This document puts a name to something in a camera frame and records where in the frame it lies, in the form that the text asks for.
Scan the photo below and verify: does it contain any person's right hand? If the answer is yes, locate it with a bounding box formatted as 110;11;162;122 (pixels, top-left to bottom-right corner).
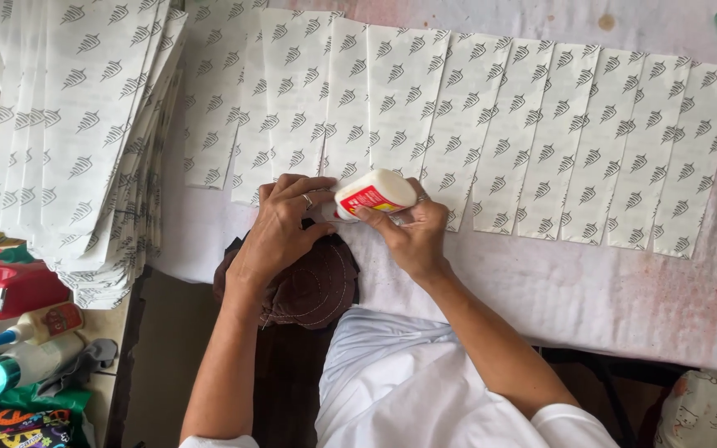
355;177;454;282

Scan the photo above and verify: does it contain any person's left hand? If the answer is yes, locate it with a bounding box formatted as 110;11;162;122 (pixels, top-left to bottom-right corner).
228;174;339;293

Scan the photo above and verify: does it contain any white glue bottle red label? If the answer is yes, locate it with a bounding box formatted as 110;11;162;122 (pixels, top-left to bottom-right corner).
332;168;418;224

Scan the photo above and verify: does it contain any brown stitched fabric hat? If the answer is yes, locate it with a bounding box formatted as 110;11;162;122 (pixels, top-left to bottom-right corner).
212;218;361;331

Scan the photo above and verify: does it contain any stained white tablecloth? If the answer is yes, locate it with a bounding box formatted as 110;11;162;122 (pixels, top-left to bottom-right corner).
147;0;717;378

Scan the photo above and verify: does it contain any row of leaf-print paper bags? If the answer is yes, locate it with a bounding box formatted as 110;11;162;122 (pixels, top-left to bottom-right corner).
182;0;717;260

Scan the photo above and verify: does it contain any person's white shirt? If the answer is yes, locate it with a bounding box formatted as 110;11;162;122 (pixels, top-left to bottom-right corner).
179;307;621;448

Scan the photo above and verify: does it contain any stack of leaf-print paper bags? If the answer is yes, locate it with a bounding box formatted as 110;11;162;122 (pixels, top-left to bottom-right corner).
0;0;189;311

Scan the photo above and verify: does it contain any grey cloth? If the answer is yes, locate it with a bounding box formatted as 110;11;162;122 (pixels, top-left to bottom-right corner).
36;338;120;399

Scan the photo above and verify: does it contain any glue bottle blue nozzle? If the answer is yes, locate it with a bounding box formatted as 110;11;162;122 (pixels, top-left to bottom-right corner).
0;301;85;350

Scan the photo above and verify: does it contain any green bottle cap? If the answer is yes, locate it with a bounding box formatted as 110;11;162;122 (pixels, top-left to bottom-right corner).
0;243;37;266

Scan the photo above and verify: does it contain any red tape dispenser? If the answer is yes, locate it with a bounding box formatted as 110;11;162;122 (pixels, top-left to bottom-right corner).
0;248;71;321

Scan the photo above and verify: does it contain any white bottle teal cap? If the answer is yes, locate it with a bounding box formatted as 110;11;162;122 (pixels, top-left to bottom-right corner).
0;333;87;399

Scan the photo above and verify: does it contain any colourful patterned bag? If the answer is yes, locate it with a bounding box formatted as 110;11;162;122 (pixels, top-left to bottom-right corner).
0;406;88;448

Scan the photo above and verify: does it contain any cartoon print cushion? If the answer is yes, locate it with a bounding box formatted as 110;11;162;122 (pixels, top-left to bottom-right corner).
654;370;717;448

